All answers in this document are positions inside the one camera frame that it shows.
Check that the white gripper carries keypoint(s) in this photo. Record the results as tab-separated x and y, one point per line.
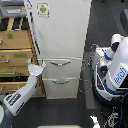
35	70

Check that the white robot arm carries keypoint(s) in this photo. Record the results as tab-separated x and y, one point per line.
14	102

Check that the upper fridge drawer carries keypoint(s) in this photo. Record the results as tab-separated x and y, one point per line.
61	68

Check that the fridge drawer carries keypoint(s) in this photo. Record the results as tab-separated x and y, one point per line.
61	68
61	88

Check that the lower fridge drawer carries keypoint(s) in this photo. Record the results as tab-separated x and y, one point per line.
61	88

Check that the wooden drawer cabinet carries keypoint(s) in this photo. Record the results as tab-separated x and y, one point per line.
16	47

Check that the white refrigerator body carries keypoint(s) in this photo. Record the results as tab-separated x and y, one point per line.
59	29

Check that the green android sticker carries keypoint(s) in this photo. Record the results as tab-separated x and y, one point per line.
43	9

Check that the grey box on cabinet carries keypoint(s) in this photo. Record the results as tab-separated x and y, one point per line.
13	11

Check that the white blue robot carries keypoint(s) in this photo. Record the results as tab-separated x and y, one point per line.
110	71

